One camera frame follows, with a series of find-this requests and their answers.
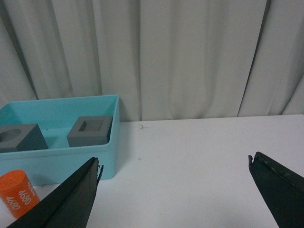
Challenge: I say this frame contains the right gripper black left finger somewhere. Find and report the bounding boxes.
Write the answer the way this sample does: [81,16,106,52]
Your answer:
[9,157,104,228]

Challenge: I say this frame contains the gray block with square hole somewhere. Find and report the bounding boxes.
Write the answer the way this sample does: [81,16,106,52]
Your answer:
[66,115,113,147]

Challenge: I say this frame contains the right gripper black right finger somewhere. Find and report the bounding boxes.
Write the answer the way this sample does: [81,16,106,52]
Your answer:
[248,152,304,228]

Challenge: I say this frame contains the orange cylinder part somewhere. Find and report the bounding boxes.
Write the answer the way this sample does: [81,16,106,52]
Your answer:
[0,170,40,219]

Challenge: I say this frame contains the gray block with round hole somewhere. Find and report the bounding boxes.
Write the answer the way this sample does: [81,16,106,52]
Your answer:
[0,123,48,153]

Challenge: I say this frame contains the light blue plastic box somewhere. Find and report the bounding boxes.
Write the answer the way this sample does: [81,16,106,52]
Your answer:
[0,95,120,185]

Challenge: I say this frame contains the white curtain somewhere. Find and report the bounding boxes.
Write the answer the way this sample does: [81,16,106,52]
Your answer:
[0,0,304,121]

